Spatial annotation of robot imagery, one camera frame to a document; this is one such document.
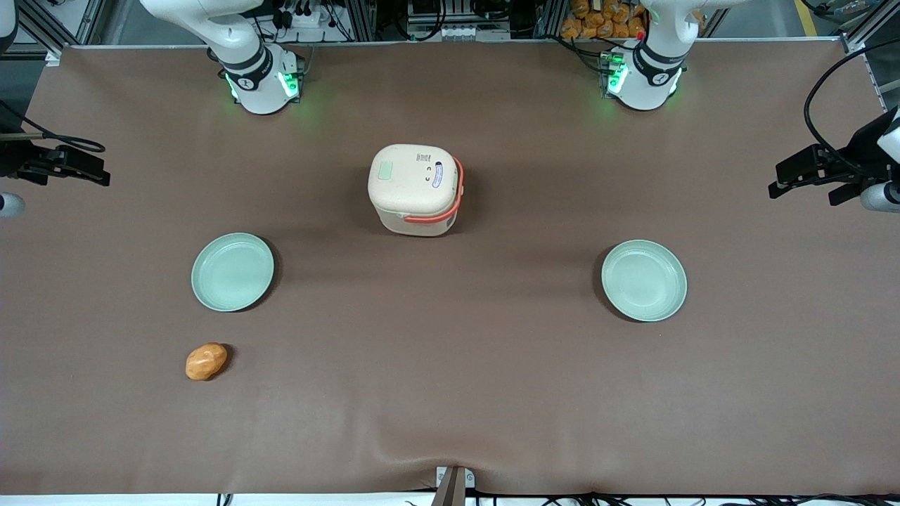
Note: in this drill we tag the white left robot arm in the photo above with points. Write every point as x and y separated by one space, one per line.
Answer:
643 88

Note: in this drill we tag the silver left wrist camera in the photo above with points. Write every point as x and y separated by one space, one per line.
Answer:
882 197

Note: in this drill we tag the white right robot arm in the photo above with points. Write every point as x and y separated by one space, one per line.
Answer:
256 91

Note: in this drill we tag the aluminium frame profile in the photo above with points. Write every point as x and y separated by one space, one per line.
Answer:
56 31
868 24

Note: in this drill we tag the bag of orange bread rolls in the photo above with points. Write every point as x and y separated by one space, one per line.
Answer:
603 20

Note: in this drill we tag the white terminal block strip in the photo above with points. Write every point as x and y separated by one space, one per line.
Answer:
472 32

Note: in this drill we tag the orange-brown bread roll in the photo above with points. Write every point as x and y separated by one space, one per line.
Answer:
205 361

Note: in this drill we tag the white power strip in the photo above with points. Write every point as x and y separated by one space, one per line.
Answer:
304 17

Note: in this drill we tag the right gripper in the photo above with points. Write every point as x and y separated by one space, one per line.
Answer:
13 159

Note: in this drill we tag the brown table mat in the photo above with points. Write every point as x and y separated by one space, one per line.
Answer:
450 379

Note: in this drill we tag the pale green round plate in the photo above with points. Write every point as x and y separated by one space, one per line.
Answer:
232 273
644 281

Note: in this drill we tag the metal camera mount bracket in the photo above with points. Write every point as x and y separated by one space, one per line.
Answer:
451 485

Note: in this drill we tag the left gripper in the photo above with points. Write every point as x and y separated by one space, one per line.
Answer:
859 150

